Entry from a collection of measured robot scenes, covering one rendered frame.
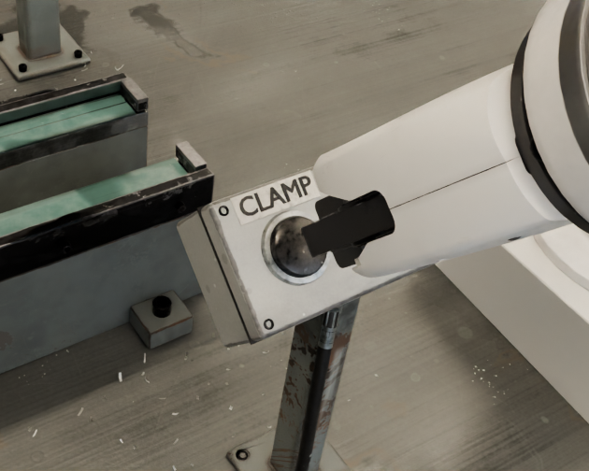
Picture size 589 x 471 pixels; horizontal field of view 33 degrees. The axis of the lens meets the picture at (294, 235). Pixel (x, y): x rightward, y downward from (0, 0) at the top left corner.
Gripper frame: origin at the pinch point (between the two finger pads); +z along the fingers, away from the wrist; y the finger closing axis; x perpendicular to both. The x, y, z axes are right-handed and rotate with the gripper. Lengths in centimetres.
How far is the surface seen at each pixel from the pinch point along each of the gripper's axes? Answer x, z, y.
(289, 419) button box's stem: 10.1, 23.1, -3.8
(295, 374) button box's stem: 7.2, 19.6, -3.8
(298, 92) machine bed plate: -15, 52, -31
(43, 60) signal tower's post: -28, 60, -10
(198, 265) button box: -1.0, 10.4, 3.5
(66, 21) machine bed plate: -32, 65, -15
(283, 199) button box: -2.5, 6.4, -0.3
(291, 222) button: -1.2, 5.8, 0.1
